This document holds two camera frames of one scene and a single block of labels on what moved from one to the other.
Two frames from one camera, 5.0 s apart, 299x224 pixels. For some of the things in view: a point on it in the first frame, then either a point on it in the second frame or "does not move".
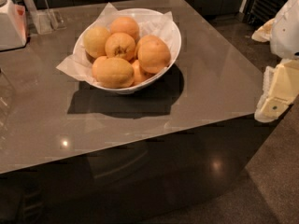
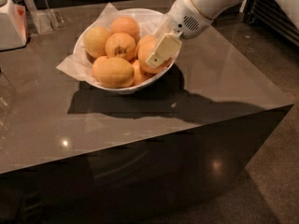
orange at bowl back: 124,24 does not move
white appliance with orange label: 13,23 does not move
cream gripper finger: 280,89 → 167,48
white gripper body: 286,32 → 187,14
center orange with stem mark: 121,46 does not move
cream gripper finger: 264,33 → 165,27
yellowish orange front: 112,72 does not move
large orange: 153,54 does not move
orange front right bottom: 139,75 does not move
